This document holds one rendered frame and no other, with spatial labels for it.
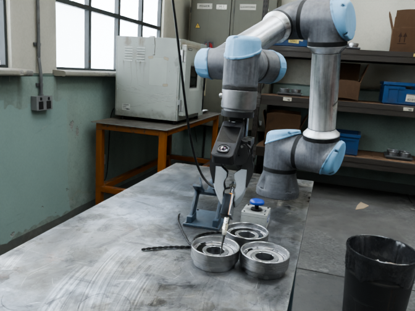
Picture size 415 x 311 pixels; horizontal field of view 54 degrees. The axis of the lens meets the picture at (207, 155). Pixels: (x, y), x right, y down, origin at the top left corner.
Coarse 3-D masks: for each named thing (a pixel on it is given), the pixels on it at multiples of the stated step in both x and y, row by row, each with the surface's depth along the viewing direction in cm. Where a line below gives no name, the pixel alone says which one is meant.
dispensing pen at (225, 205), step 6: (234, 186) 90; (228, 198) 88; (222, 204) 87; (228, 204) 87; (222, 210) 87; (222, 216) 88; (228, 216) 88; (228, 222) 87; (222, 228) 87; (222, 234) 87; (222, 240) 86; (222, 246) 86
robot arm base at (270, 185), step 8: (264, 168) 141; (264, 176) 141; (272, 176) 138; (280, 176) 137; (288, 176) 138; (264, 184) 141; (272, 184) 138; (280, 184) 137; (288, 184) 138; (296, 184) 140; (256, 192) 143; (264, 192) 139; (272, 192) 137; (280, 192) 137; (288, 192) 139; (296, 192) 139
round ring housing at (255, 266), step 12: (240, 252) 87; (264, 252) 89; (276, 252) 90; (288, 252) 87; (252, 264) 83; (264, 264) 82; (276, 264) 82; (288, 264) 85; (264, 276) 83; (276, 276) 84
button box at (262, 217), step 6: (246, 204) 116; (246, 210) 111; (252, 210) 111; (258, 210) 110; (264, 210) 112; (246, 216) 109; (252, 216) 109; (258, 216) 108; (264, 216) 108; (252, 222) 109; (258, 222) 109; (264, 222) 108
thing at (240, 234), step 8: (232, 224) 102; (240, 224) 103; (248, 224) 103; (256, 224) 102; (240, 232) 100; (248, 232) 100; (264, 232) 100; (240, 240) 93; (248, 240) 93; (256, 240) 93; (264, 240) 95; (240, 248) 94
